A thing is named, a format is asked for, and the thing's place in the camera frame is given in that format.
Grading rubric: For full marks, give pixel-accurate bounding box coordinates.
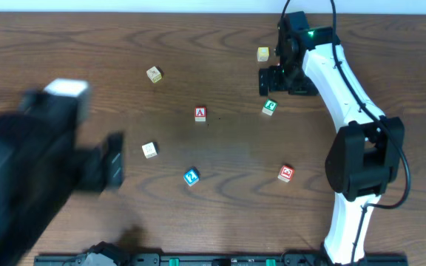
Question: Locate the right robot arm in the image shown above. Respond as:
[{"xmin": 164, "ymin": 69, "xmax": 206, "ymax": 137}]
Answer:
[{"xmin": 258, "ymin": 11, "xmax": 410, "ymax": 265}]

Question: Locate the wooden block with dragonfly drawing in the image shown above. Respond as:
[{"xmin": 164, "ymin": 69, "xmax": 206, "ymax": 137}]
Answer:
[{"xmin": 146, "ymin": 66, "xmax": 163, "ymax": 83}]

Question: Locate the red letter E block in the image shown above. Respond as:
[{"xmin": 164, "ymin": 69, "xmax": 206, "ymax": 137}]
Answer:
[{"xmin": 277, "ymin": 165, "xmax": 295, "ymax": 183}]

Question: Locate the green letter block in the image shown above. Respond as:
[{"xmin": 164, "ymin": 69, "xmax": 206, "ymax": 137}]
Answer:
[{"xmin": 262, "ymin": 99, "xmax": 277, "ymax": 116}]

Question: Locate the blue number 2 block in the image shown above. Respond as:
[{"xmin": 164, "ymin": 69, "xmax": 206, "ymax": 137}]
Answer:
[{"xmin": 183, "ymin": 167, "xmax": 200, "ymax": 186}]

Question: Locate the black mounting rail with bases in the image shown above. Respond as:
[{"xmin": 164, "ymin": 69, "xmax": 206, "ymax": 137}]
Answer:
[{"xmin": 33, "ymin": 242, "xmax": 409, "ymax": 266}]

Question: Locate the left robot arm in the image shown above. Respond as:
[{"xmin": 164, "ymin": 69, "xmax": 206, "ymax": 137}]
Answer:
[{"xmin": 0, "ymin": 92, "xmax": 124, "ymax": 265}]

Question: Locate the yellow-topped wooden block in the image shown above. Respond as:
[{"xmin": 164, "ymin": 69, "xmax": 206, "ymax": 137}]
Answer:
[{"xmin": 257, "ymin": 47, "xmax": 269, "ymax": 62}]

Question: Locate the red letter A block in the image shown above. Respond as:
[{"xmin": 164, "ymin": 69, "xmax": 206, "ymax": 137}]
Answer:
[{"xmin": 195, "ymin": 106, "xmax": 206, "ymax": 122}]

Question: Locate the plain wooden number 5 block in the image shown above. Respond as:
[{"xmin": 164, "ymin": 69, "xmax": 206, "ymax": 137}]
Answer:
[{"xmin": 141, "ymin": 142, "xmax": 158, "ymax": 159}]

